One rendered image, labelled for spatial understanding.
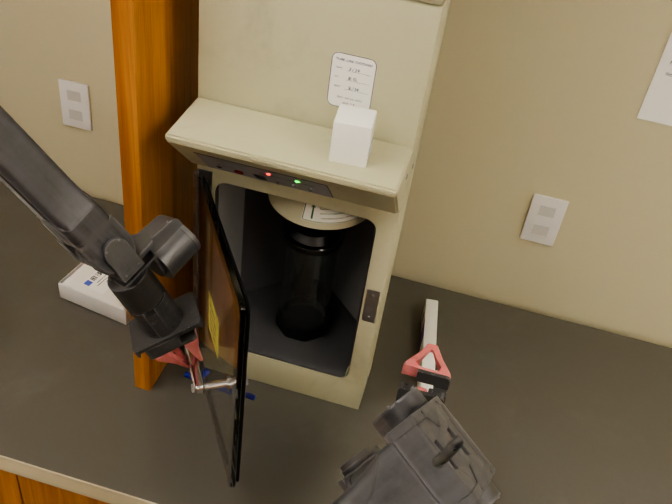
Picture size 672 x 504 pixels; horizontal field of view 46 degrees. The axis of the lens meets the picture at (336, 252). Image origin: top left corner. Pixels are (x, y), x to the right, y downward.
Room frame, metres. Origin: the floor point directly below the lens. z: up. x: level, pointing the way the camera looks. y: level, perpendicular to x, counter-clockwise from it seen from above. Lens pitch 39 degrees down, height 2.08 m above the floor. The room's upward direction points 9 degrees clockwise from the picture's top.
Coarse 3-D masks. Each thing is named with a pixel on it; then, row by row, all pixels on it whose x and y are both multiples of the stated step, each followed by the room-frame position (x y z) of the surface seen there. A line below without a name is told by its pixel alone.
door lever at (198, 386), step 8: (192, 360) 0.77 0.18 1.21; (192, 368) 0.76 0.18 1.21; (200, 368) 0.76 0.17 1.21; (192, 376) 0.74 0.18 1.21; (200, 376) 0.74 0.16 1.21; (192, 384) 0.73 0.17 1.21; (200, 384) 0.73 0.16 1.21; (208, 384) 0.73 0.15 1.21; (216, 384) 0.74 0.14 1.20; (224, 384) 0.74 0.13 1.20; (192, 392) 0.72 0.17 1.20; (200, 392) 0.72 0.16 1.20
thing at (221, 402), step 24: (216, 216) 0.88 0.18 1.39; (216, 240) 0.85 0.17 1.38; (216, 264) 0.84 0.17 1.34; (216, 288) 0.84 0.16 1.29; (216, 312) 0.83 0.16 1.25; (240, 312) 0.71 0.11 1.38; (240, 336) 0.71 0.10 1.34; (216, 360) 0.82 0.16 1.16; (240, 360) 0.71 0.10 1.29; (240, 384) 0.71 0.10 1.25; (216, 408) 0.81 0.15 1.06; (216, 432) 0.81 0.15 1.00
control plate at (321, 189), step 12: (204, 156) 0.91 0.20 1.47; (216, 168) 0.96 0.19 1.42; (228, 168) 0.94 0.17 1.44; (240, 168) 0.92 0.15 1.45; (252, 168) 0.90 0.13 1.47; (264, 180) 0.95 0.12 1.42; (288, 180) 0.91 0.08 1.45; (300, 180) 0.89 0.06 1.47; (312, 192) 0.94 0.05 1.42; (324, 192) 0.92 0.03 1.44
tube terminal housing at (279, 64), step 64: (256, 0) 0.99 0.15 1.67; (320, 0) 0.98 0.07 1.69; (384, 0) 0.96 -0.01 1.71; (448, 0) 1.02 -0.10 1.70; (256, 64) 0.99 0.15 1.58; (320, 64) 0.97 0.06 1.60; (384, 64) 0.96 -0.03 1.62; (384, 128) 0.96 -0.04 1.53; (384, 256) 0.95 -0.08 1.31; (320, 384) 0.96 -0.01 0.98
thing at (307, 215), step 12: (276, 204) 1.02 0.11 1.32; (288, 204) 1.01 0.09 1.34; (300, 204) 1.00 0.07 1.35; (288, 216) 1.00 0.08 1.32; (300, 216) 0.99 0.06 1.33; (312, 216) 0.99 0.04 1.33; (324, 216) 0.99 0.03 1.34; (336, 216) 1.00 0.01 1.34; (348, 216) 1.01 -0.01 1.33; (324, 228) 0.99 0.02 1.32; (336, 228) 0.99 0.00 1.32
